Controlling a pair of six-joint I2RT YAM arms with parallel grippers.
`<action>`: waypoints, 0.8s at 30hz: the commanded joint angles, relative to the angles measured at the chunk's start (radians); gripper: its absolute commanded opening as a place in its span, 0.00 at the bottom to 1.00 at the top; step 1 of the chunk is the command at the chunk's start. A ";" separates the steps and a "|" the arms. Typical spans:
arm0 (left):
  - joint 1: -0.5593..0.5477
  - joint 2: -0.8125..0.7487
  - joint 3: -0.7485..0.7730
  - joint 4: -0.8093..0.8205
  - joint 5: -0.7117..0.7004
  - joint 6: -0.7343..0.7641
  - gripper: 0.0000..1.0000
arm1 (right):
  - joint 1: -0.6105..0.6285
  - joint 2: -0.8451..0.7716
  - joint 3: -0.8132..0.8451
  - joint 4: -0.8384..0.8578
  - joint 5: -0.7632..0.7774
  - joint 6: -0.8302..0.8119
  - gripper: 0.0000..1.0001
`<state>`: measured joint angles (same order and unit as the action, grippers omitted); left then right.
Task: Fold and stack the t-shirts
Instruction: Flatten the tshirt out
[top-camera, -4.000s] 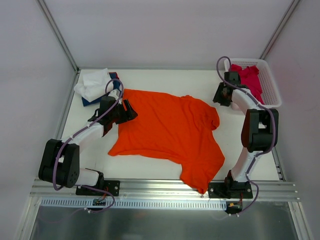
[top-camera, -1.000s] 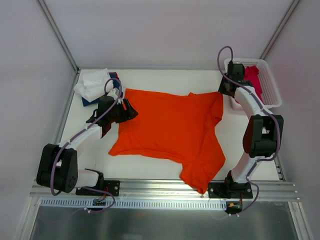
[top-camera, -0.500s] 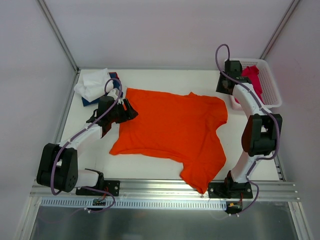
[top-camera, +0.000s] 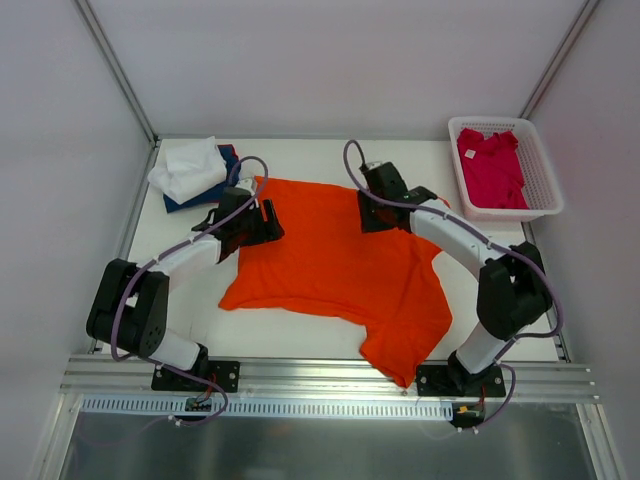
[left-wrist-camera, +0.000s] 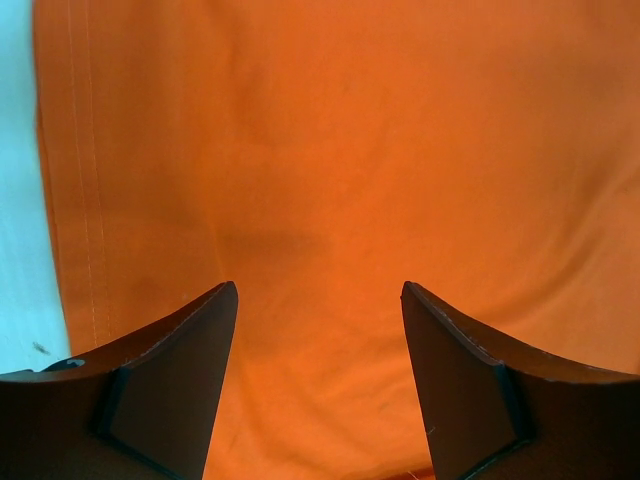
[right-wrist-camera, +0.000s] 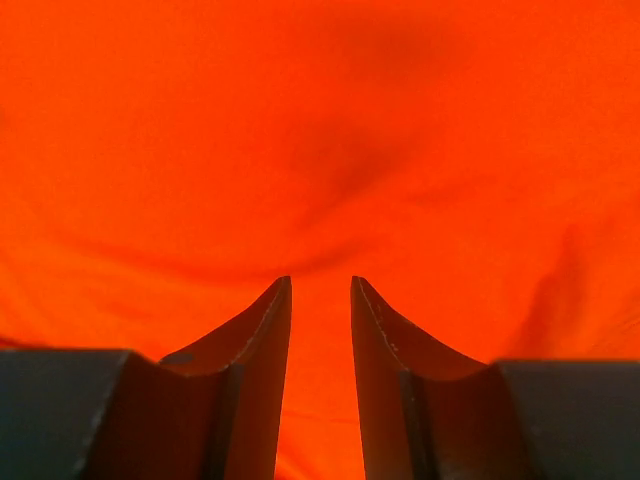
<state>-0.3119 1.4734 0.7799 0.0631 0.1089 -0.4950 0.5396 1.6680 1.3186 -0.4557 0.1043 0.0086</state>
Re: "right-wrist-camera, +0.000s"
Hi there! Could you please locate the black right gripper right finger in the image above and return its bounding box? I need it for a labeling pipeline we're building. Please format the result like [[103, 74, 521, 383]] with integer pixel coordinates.
[[351, 277, 493, 479]]

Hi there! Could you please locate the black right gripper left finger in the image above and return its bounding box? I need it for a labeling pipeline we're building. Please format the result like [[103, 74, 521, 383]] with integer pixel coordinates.
[[160, 276, 292, 479]]

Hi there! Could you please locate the orange t-shirt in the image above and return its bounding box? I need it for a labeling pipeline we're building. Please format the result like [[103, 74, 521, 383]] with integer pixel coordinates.
[[1, 1, 639, 479]]

